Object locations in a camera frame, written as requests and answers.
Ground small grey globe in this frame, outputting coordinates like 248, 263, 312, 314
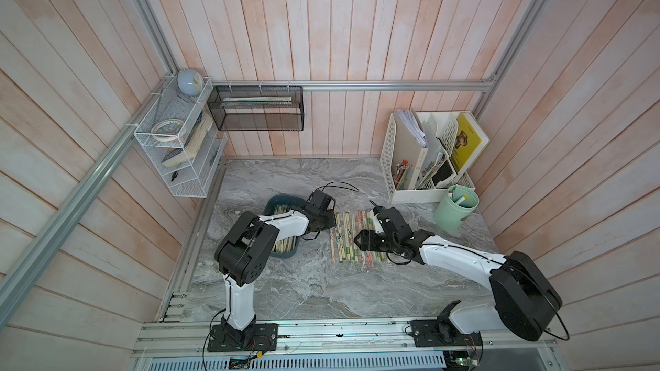
176, 69, 205, 98

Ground white papers in organizer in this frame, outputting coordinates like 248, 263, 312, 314
395, 109, 427, 148

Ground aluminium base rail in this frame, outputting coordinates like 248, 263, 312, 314
128, 318, 568, 370

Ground old book on shelf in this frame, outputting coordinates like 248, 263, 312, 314
162, 110, 214, 168

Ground white file organizer rack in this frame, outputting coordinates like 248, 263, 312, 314
380, 110, 475, 204

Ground mint green pen cup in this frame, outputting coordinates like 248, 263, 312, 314
434, 185, 480, 231

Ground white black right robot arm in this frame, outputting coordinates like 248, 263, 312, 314
353, 206, 563, 347

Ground white wire wall shelf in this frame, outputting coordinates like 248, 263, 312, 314
134, 75, 227, 198

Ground black cable on table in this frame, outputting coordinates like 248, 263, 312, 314
316, 180, 360, 194

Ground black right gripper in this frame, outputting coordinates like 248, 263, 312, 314
352, 228, 399, 254

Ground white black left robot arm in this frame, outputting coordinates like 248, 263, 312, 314
206, 189, 336, 353

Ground black booklet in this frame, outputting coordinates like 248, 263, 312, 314
431, 159, 455, 189

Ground teal plastic storage tray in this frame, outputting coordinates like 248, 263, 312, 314
262, 194, 306, 259

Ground bundle of coloured folders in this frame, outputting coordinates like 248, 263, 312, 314
393, 160, 410, 190

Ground roll of tape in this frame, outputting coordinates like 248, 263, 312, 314
150, 119, 185, 143

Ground black mesh wall basket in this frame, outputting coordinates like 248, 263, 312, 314
207, 85, 305, 132

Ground yellow book with animal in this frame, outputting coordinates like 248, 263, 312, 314
450, 111, 490, 176

